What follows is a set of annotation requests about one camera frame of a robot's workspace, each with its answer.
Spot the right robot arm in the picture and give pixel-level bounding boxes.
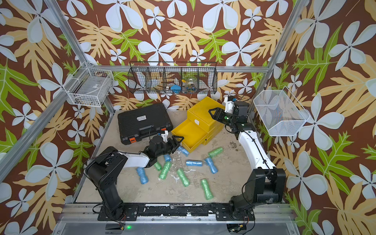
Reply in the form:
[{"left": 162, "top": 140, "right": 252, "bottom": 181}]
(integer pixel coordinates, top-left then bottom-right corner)
[{"left": 209, "top": 101, "right": 286, "bottom": 220}]

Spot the blue trash bag roll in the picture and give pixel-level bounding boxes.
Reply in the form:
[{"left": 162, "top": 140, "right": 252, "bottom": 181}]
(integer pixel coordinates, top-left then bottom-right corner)
[
  {"left": 205, "top": 157, "right": 218, "bottom": 174},
  {"left": 137, "top": 167, "right": 149, "bottom": 185},
  {"left": 186, "top": 160, "right": 203, "bottom": 166},
  {"left": 178, "top": 146, "right": 190, "bottom": 156},
  {"left": 164, "top": 154, "right": 172, "bottom": 162}
]

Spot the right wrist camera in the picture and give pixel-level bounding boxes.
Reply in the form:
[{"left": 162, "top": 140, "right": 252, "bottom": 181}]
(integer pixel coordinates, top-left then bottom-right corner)
[{"left": 224, "top": 97, "right": 235, "bottom": 114}]

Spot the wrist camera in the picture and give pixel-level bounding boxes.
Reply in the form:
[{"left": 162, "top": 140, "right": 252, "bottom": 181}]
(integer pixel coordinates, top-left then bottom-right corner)
[
  {"left": 224, "top": 97, "right": 235, "bottom": 114},
  {"left": 160, "top": 130, "right": 168, "bottom": 143}
]

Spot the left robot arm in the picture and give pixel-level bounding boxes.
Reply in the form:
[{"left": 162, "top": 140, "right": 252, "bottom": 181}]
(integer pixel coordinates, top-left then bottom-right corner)
[{"left": 84, "top": 135, "right": 184, "bottom": 222}]

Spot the yellow drawer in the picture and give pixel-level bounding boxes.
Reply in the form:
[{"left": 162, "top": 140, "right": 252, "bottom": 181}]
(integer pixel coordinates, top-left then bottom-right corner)
[{"left": 172, "top": 119, "right": 208, "bottom": 153}]

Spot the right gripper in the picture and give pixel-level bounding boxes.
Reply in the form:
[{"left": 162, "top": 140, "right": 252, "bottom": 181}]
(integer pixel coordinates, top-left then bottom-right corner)
[{"left": 210, "top": 108, "right": 238, "bottom": 128}]

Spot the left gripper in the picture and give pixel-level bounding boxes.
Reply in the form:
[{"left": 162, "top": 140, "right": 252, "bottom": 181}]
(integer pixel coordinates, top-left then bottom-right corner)
[{"left": 155, "top": 135, "right": 184, "bottom": 158}]

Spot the white mesh basket right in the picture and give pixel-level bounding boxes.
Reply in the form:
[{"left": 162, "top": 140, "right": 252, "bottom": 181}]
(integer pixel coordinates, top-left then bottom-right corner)
[{"left": 253, "top": 86, "right": 310, "bottom": 137}]

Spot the white wire basket left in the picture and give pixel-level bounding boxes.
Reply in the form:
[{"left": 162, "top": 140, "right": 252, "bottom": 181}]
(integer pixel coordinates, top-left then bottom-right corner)
[{"left": 64, "top": 62, "right": 114, "bottom": 107}]

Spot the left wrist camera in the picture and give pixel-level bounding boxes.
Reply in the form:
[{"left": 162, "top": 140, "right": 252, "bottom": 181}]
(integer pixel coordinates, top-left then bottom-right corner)
[{"left": 160, "top": 130, "right": 168, "bottom": 143}]

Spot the black wire basket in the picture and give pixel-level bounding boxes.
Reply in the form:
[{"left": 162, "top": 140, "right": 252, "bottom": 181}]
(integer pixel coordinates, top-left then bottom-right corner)
[{"left": 126, "top": 61, "right": 218, "bottom": 95}]

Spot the yellow plastic drawer cabinet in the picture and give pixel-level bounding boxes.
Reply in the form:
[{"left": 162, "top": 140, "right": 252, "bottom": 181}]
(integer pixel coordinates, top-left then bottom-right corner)
[{"left": 187, "top": 97, "right": 225, "bottom": 145}]

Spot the black plastic tool case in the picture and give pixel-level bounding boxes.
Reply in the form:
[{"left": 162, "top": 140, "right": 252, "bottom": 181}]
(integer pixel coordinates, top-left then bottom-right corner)
[{"left": 117, "top": 103, "right": 173, "bottom": 145}]

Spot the green trash bag roll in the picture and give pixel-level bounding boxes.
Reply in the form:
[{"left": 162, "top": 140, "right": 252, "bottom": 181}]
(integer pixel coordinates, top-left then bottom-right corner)
[
  {"left": 208, "top": 147, "right": 224, "bottom": 158},
  {"left": 159, "top": 161, "right": 172, "bottom": 180},
  {"left": 154, "top": 162, "right": 162, "bottom": 171},
  {"left": 201, "top": 179, "right": 214, "bottom": 200},
  {"left": 177, "top": 168, "right": 190, "bottom": 187}
]

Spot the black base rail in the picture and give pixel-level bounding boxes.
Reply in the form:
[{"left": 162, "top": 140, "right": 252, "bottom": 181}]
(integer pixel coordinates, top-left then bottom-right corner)
[{"left": 97, "top": 203, "right": 255, "bottom": 223}]

